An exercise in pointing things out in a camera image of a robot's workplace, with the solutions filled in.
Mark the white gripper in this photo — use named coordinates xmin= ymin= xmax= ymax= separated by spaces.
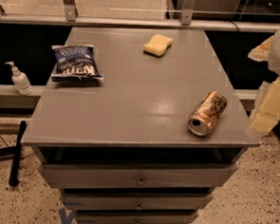
xmin=248 ymin=29 xmax=280 ymax=135

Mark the yellow sponge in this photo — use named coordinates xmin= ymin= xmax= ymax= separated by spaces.
xmin=143 ymin=34 xmax=173 ymax=57

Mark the blue chip bag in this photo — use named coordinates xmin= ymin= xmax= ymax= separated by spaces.
xmin=51 ymin=44 xmax=103 ymax=83

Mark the orange soda can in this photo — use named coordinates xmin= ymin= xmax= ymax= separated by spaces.
xmin=188 ymin=91 xmax=227 ymax=137

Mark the grey drawer cabinet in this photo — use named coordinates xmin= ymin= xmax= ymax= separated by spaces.
xmin=15 ymin=19 xmax=269 ymax=224

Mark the bottom grey drawer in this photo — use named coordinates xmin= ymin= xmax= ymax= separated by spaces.
xmin=74 ymin=209 xmax=197 ymax=224

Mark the grey drawer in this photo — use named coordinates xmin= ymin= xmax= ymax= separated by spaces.
xmin=61 ymin=192 xmax=213 ymax=211
xmin=39 ymin=163 xmax=237 ymax=189
xmin=74 ymin=209 xmax=197 ymax=224

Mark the middle grey drawer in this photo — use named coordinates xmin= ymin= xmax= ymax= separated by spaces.
xmin=61 ymin=192 xmax=213 ymax=211

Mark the grey metal railing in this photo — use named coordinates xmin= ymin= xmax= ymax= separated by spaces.
xmin=0 ymin=0 xmax=280 ymax=32

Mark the top grey drawer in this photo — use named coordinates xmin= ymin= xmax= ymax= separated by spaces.
xmin=39 ymin=163 xmax=237 ymax=189

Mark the white pump bottle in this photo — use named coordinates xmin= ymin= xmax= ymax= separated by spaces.
xmin=6 ymin=62 xmax=33 ymax=96

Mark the black stand leg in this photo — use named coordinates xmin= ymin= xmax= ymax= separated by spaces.
xmin=9 ymin=121 xmax=27 ymax=186

